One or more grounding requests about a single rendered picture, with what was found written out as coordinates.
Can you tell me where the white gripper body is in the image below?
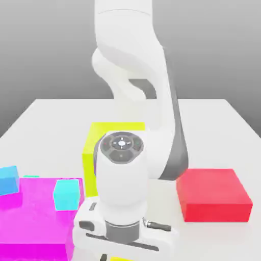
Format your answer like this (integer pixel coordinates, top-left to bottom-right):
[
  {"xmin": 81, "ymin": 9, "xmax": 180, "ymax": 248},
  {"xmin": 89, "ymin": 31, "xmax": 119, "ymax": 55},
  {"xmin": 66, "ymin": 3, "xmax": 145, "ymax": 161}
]
[{"xmin": 72, "ymin": 224, "xmax": 178, "ymax": 261}]

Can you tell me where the small cyan cube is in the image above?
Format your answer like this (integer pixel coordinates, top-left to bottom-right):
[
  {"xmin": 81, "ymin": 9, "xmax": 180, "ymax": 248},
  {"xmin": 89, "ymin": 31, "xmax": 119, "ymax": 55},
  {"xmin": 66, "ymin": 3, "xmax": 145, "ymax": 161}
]
[{"xmin": 53, "ymin": 178, "xmax": 81, "ymax": 211}]

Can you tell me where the small blue cube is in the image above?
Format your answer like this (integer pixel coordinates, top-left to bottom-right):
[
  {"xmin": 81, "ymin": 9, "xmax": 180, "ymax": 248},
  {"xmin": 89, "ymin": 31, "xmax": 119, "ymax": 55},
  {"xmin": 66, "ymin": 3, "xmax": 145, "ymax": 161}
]
[{"xmin": 0, "ymin": 165, "xmax": 20, "ymax": 196}]

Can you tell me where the large magenta box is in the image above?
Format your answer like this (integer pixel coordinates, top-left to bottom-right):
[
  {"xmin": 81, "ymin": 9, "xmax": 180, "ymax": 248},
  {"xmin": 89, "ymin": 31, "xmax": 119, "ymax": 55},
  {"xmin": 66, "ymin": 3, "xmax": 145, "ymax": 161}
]
[{"xmin": 0, "ymin": 177, "xmax": 86, "ymax": 261}]

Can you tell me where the large yellow-green box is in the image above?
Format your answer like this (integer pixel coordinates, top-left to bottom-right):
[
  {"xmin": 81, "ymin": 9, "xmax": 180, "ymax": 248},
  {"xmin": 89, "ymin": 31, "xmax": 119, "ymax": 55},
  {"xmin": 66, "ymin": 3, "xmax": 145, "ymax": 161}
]
[{"xmin": 82, "ymin": 122, "xmax": 146, "ymax": 198}]

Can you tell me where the large red box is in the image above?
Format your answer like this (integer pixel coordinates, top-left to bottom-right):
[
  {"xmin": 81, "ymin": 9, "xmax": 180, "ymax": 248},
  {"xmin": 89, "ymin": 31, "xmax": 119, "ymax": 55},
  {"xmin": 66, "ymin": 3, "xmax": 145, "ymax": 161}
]
[{"xmin": 176, "ymin": 168, "xmax": 254, "ymax": 223}]

